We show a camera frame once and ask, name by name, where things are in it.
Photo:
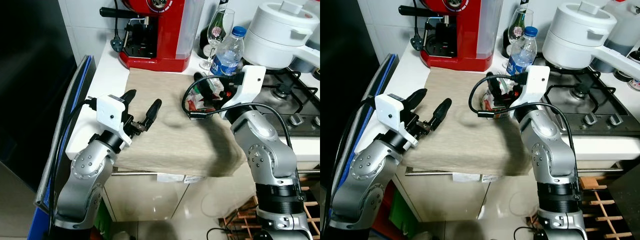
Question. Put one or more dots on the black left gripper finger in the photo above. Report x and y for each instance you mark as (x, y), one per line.
(440, 115)
(152, 115)
(130, 98)
(418, 98)

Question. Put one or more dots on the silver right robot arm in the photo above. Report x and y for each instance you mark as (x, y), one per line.
(265, 150)
(550, 150)

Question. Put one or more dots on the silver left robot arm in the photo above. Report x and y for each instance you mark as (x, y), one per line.
(82, 175)
(365, 175)

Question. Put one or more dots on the small dark fridge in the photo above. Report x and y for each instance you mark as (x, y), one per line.
(627, 210)

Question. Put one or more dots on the beige linen cloth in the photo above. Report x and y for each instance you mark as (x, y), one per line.
(460, 140)
(170, 135)

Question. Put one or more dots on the dark green glass bottle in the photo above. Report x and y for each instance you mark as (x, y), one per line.
(204, 45)
(506, 42)

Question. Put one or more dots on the clear water bottle blue cap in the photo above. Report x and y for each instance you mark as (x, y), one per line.
(230, 52)
(525, 50)

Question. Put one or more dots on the grey board with blue edge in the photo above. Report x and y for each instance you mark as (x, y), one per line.
(382, 80)
(75, 85)

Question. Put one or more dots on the red coffee machine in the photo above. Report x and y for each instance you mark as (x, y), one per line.
(465, 45)
(165, 45)

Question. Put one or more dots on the clear stemmed wine glass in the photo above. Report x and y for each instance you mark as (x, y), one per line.
(515, 25)
(217, 30)

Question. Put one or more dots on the black gas burner cap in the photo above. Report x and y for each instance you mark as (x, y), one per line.
(581, 90)
(283, 90)

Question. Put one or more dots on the white paper label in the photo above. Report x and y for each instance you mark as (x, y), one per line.
(466, 177)
(195, 179)
(170, 177)
(490, 178)

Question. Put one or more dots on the silver stove knob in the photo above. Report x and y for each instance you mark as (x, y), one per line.
(316, 120)
(591, 119)
(615, 120)
(296, 120)

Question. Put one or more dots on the beige kitchen base cabinet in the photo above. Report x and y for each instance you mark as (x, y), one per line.
(440, 200)
(145, 200)

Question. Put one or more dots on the black gas stove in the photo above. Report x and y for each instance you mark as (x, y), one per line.
(305, 105)
(615, 102)

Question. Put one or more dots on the grey plastic jug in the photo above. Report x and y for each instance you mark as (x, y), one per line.
(307, 65)
(625, 30)

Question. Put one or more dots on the large black glossy appliance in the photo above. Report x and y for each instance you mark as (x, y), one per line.
(30, 75)
(340, 60)

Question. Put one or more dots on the green bag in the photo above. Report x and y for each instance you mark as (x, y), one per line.
(104, 217)
(407, 215)

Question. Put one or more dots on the red bag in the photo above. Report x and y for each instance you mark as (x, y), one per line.
(385, 220)

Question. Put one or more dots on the black round pot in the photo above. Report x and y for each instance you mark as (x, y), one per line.
(632, 67)

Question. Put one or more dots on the wooden slatted rack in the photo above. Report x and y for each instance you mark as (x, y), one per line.
(307, 220)
(600, 202)

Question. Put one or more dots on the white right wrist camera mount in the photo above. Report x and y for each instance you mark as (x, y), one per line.
(535, 80)
(250, 82)

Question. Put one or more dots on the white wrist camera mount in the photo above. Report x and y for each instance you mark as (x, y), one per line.
(390, 112)
(250, 82)
(535, 80)
(110, 112)

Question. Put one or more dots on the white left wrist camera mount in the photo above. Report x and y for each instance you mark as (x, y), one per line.
(390, 112)
(110, 112)

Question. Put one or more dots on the chrome cabinet rail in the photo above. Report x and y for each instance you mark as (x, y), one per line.
(135, 172)
(430, 171)

